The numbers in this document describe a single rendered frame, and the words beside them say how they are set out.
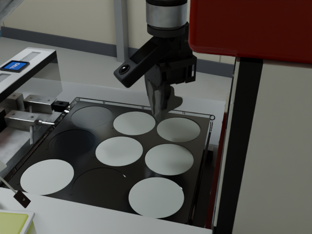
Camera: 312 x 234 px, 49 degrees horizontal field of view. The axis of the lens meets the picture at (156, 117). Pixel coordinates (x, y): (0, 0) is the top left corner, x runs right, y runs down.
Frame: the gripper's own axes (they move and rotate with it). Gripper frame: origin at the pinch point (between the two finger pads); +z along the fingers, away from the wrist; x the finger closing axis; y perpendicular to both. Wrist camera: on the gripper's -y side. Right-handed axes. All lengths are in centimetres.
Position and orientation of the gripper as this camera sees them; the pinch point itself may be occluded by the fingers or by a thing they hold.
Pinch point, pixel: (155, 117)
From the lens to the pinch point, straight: 74.6
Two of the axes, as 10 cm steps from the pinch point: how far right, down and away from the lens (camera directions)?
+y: 8.9, -2.5, 3.8
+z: 0.0, 8.4, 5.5
